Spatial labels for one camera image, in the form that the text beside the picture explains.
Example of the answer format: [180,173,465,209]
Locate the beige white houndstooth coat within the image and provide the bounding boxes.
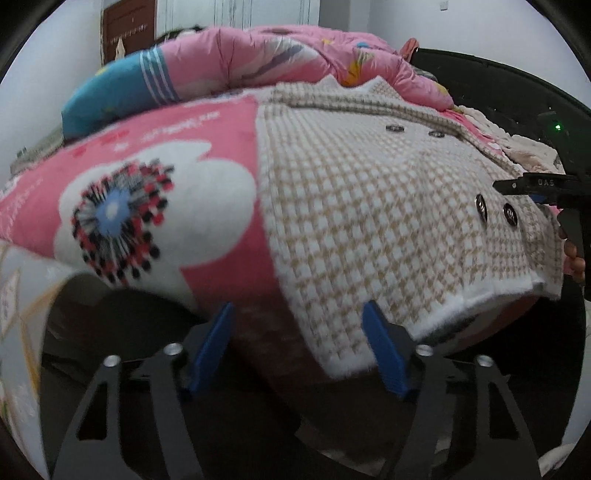
[256,78,563,379]

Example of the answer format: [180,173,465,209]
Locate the person right hand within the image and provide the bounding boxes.
[559,228,586,286]

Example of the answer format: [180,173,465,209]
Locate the cream fluffy garment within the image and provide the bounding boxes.
[455,106,565,174]

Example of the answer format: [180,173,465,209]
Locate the black headboard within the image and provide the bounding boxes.
[411,47,590,151]

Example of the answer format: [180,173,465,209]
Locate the grey patterned bed sheet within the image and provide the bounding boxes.
[1,241,108,479]

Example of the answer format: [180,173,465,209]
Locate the pink floral bed blanket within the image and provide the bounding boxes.
[0,89,562,384]

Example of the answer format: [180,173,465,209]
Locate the pink blue quilt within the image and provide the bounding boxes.
[61,25,454,141]

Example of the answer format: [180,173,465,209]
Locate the brown wooden door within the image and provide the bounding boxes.
[101,0,156,64]

